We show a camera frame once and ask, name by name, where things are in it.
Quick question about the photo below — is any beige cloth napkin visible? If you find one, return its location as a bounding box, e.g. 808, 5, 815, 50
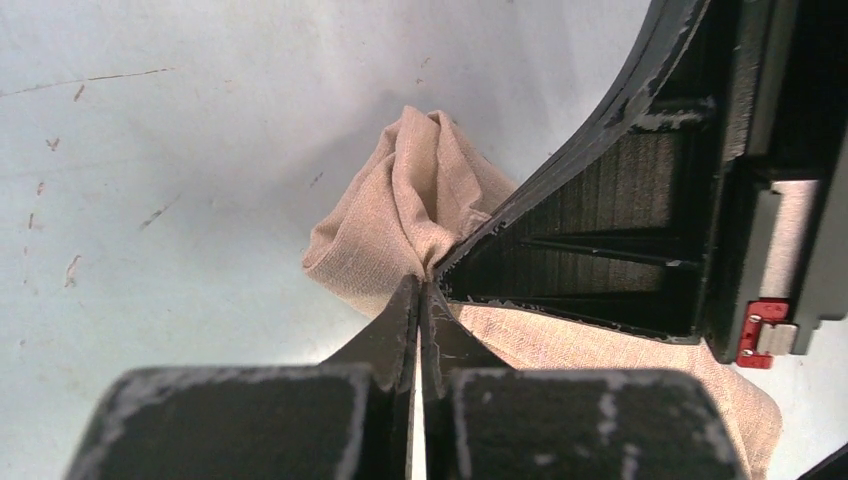
302, 106, 782, 479

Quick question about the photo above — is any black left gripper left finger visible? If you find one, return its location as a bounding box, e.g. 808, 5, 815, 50
323, 275, 420, 479

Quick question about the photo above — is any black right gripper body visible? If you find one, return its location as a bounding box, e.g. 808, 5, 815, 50
704, 1, 847, 369

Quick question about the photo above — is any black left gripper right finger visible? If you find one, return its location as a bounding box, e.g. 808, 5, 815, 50
419, 283, 512, 479

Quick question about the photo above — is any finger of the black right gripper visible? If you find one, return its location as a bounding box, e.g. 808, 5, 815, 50
434, 1, 741, 345

